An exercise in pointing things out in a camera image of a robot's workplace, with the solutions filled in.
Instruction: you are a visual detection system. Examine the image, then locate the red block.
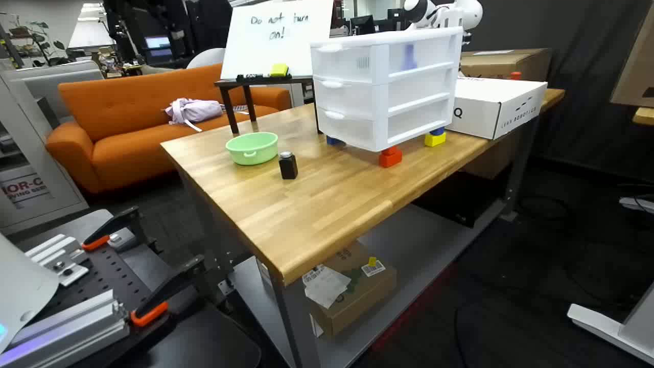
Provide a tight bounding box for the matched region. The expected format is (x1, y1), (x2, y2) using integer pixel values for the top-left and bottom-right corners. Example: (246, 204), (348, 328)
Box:
(378, 147), (403, 167)

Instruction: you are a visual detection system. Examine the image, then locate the cardboard box under table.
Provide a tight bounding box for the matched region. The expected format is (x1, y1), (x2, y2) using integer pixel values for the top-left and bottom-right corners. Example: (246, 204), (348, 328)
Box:
(303, 244), (397, 335)

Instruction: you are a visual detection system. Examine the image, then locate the small dark wooden table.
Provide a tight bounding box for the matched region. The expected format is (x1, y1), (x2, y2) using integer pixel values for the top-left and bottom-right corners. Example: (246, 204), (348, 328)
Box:
(217, 73), (312, 135)

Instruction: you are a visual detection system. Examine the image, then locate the white plastic drawer unit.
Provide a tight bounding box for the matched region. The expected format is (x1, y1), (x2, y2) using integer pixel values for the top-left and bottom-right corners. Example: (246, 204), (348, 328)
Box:
(310, 26), (462, 151)

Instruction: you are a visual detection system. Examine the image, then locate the brown cardboard box background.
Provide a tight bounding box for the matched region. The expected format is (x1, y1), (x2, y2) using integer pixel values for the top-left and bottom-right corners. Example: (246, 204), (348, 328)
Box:
(460, 50), (552, 81)

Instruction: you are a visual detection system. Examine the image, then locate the green plastic bowl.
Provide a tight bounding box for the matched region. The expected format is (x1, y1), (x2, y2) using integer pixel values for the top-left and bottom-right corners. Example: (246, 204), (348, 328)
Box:
(224, 131), (277, 165)

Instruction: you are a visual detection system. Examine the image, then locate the yellow block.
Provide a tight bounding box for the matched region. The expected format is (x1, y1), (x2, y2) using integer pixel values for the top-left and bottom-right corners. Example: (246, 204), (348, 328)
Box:
(423, 131), (447, 147)

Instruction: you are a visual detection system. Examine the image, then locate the blue block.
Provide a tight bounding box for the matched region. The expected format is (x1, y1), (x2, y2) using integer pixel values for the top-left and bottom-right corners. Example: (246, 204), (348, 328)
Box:
(324, 138), (345, 147)

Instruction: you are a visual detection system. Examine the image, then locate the whiteboard with writing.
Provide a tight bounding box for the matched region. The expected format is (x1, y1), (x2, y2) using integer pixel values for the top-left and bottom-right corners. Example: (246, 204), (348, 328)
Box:
(220, 0), (332, 79)

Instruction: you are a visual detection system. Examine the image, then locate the orange handled clamp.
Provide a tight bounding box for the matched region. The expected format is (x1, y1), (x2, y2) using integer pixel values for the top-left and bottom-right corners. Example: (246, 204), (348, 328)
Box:
(129, 255), (205, 329)

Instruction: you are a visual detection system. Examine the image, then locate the lavender cloth on sofa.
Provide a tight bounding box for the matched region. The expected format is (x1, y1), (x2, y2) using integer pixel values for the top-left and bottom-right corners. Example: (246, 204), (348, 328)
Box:
(166, 98), (223, 133)

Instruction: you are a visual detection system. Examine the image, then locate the white cardboard box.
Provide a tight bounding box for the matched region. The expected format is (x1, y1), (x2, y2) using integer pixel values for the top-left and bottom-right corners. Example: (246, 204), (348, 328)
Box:
(449, 77), (547, 142)

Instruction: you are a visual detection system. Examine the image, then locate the orange sofa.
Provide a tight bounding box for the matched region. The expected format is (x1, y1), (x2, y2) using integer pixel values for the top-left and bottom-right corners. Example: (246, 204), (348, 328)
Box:
(44, 64), (294, 197)

